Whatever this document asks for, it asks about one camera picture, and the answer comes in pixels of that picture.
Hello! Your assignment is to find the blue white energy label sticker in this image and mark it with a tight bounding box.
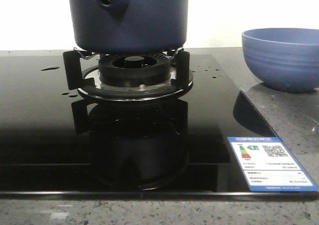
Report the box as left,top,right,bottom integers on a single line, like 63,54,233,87
228,136,319,192

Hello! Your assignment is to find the light blue ceramic bowl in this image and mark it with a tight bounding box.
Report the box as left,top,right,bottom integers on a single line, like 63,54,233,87
242,28,319,93

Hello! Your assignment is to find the dark blue cooking pot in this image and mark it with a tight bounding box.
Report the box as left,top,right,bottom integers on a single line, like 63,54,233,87
69,0,188,54

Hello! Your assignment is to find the black metal pot support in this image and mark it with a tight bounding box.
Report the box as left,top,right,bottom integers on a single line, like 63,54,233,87
63,48,193,102

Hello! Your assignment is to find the black gas burner head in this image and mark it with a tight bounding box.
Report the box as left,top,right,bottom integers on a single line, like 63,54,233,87
98,53,171,87

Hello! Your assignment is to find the black glass gas stove top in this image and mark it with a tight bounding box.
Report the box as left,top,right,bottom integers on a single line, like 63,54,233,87
0,54,319,200

